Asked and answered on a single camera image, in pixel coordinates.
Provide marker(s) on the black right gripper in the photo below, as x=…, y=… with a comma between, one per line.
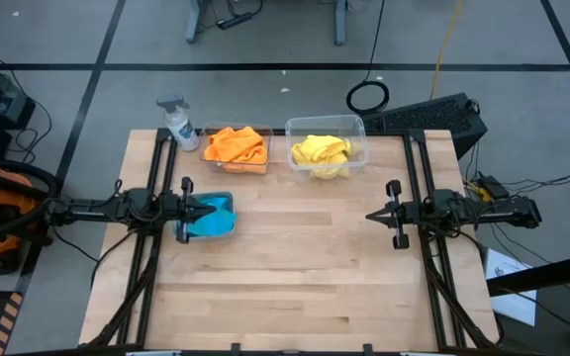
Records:
x=408, y=215

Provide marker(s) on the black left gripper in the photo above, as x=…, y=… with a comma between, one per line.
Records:
x=176, y=211

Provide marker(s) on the small blue microfiber towel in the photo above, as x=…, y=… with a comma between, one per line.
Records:
x=218, y=225

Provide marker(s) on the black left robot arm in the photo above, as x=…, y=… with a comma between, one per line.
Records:
x=92, y=212

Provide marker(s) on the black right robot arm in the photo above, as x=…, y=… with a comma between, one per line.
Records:
x=488, y=210

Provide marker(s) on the grey plastic basket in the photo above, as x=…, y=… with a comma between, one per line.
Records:
x=211, y=239

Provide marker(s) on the white spray bottle grey trigger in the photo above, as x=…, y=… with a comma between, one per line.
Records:
x=181, y=131

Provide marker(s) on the tall clear plastic bin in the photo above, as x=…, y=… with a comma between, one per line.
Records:
x=300, y=170

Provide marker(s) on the shallow clear plastic bin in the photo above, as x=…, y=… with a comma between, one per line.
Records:
x=265, y=129

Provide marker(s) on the black keyboard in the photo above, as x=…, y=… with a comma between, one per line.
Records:
x=428, y=116

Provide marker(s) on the black power adapter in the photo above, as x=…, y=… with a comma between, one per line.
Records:
x=494, y=188

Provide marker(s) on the white paper sheet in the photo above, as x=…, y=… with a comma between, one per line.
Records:
x=500, y=264

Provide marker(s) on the grey desk leg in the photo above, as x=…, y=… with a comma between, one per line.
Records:
x=194, y=25
x=342, y=25

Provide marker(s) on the black power strip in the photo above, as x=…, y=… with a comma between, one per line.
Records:
x=233, y=20

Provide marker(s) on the black aluminium table frame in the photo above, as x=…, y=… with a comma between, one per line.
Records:
x=416, y=134

